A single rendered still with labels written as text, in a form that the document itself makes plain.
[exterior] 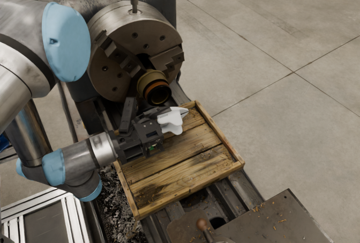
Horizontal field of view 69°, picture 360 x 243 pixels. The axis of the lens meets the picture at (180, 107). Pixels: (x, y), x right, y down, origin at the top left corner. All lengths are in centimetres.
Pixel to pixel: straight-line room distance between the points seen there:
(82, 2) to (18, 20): 47
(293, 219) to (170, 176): 35
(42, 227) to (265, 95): 185
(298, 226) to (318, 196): 124
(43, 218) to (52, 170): 102
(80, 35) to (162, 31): 39
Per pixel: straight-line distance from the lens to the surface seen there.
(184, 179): 81
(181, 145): 87
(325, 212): 193
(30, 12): 45
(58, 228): 159
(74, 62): 45
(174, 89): 107
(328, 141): 224
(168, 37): 83
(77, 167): 63
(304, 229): 73
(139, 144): 63
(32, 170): 76
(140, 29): 78
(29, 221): 167
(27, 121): 66
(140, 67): 75
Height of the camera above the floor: 161
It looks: 48 degrees down
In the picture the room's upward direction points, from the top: straight up
